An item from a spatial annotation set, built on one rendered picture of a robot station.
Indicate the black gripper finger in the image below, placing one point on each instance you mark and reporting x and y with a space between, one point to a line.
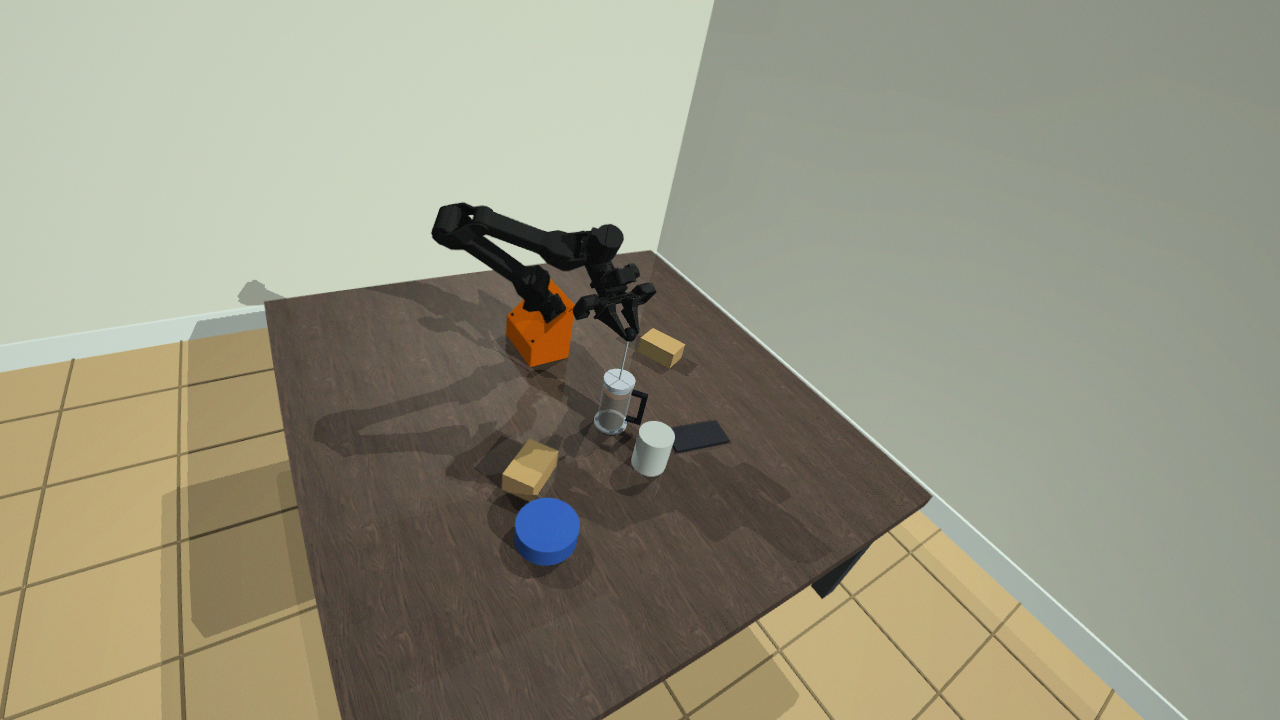
630 312
607 314

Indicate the glass french press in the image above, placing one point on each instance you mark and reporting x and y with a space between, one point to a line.
616 393

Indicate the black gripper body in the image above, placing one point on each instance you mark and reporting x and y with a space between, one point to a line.
617 295

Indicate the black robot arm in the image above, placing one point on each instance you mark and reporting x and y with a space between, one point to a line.
455 230

